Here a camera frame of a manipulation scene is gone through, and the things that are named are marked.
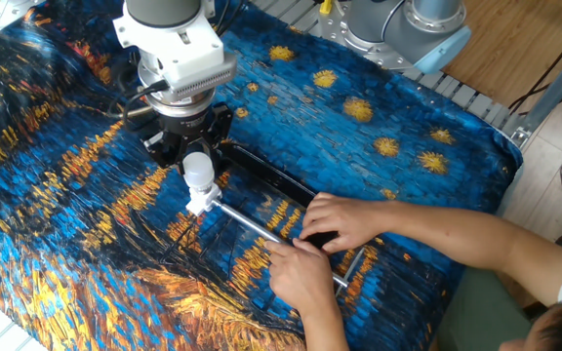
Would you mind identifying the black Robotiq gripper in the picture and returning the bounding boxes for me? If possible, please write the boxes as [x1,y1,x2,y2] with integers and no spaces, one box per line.
[142,101,235,170]

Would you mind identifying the white light bulb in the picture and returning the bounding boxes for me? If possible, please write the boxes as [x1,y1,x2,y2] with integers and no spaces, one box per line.
[181,151,217,191]

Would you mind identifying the black C-clamp with silver screw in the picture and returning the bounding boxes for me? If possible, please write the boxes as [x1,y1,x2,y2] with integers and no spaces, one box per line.
[211,140,368,298]

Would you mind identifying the person's right forearm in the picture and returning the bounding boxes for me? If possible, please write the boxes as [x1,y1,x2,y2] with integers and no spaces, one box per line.
[382,199,562,308]

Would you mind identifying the person's left forearm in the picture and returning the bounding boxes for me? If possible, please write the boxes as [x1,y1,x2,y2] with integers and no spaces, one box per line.
[302,304,350,351]

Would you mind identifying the person's right hand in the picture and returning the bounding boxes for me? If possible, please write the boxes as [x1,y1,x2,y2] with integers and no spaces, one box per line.
[299,191,394,254]

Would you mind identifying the person's left hand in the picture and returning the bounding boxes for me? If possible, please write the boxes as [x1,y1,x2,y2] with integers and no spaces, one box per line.
[263,237,343,318]

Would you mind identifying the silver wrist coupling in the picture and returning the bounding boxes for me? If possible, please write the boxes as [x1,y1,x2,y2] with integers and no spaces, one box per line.
[137,60,217,118]

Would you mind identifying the starry night painting tablecloth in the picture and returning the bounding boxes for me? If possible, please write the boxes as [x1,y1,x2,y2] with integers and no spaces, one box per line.
[0,0,525,351]

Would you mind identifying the green trousers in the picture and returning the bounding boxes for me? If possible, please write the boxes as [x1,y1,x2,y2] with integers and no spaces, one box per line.
[436,265,536,351]

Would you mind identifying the silver cable connector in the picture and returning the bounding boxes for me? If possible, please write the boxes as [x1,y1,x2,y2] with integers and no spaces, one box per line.
[109,107,153,119]

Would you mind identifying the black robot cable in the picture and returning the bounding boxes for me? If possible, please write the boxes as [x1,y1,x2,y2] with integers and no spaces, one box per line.
[107,0,251,131]

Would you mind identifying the white wrist mount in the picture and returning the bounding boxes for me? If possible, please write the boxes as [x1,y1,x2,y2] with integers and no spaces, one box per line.
[113,0,238,103]

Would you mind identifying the black floor cable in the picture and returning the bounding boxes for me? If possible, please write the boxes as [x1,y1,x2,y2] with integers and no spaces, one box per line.
[507,14,562,116]

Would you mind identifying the aluminium frame post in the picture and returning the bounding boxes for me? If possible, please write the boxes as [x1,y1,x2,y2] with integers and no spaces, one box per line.
[509,43,562,147]

